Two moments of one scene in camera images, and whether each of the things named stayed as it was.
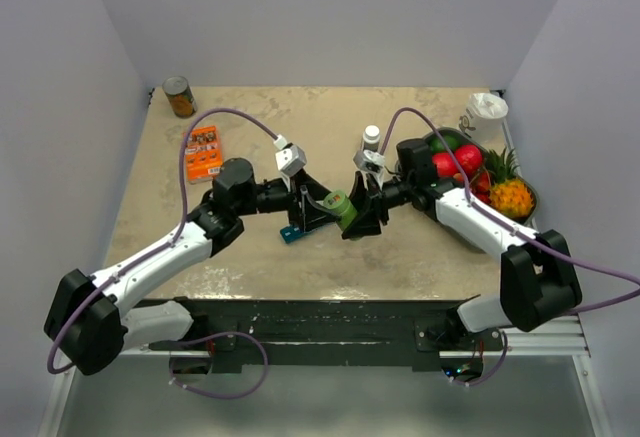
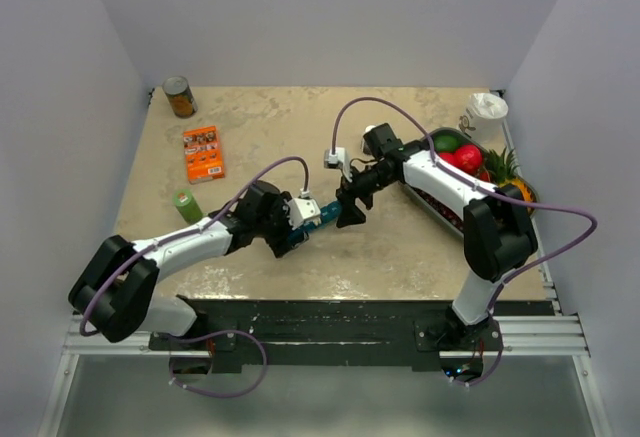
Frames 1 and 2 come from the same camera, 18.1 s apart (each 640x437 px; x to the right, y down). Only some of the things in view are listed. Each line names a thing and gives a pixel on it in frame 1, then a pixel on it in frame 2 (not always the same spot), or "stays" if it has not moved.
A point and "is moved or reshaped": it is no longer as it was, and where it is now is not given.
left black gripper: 303,189 to 279,244
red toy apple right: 469,158 stays
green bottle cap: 335,199 to 182,197
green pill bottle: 341,205 is moved or reshaped
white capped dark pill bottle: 371,138 stays
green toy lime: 452,142 stays
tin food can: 180,96 stays
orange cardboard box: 203,153 stays
